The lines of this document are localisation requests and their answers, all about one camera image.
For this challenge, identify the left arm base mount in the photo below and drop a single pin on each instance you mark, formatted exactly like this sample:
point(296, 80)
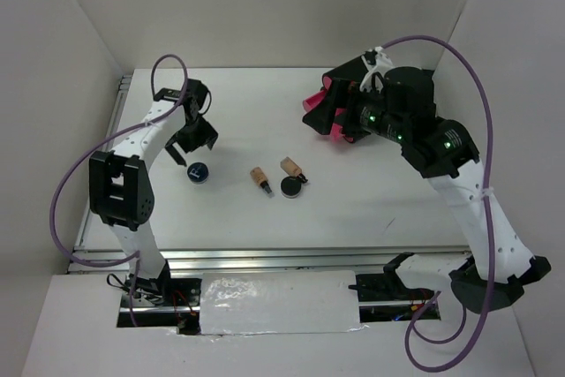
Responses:
point(180, 309)

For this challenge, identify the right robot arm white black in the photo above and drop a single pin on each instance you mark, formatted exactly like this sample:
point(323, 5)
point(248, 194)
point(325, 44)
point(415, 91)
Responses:
point(398, 105)

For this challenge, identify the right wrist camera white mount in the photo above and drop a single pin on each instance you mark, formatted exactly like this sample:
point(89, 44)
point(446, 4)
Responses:
point(375, 60)

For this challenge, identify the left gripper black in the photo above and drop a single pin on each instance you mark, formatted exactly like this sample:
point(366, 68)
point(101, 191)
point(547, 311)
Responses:
point(206, 133)

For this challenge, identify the beige foundation bottle left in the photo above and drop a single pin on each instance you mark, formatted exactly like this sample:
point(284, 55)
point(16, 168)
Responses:
point(261, 180)

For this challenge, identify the navy round powder jar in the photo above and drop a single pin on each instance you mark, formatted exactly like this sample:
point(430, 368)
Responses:
point(198, 173)

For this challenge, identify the pink drawer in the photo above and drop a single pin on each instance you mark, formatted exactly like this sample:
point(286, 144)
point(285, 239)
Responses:
point(336, 132)
point(314, 100)

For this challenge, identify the white glossy cover plate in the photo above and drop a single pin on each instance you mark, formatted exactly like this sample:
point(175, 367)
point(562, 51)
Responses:
point(298, 302)

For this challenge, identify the black round compact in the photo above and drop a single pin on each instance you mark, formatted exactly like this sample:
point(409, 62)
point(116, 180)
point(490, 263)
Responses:
point(291, 187)

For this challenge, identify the aluminium front rail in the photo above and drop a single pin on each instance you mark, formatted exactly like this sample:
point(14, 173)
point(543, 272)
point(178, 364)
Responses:
point(190, 262)

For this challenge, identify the beige foundation tube right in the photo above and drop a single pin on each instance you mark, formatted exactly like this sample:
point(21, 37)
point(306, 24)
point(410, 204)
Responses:
point(293, 170)

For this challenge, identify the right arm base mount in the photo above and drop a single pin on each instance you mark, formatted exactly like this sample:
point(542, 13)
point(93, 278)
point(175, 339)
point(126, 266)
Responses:
point(378, 301)

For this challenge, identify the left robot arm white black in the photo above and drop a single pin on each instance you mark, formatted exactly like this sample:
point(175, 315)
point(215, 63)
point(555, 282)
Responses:
point(120, 191)

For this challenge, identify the black drawer organizer case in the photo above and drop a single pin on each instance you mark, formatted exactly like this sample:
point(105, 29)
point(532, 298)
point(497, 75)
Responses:
point(352, 71)

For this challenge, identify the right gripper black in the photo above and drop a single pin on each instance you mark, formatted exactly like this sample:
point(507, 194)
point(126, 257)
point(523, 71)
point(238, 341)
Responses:
point(320, 117)

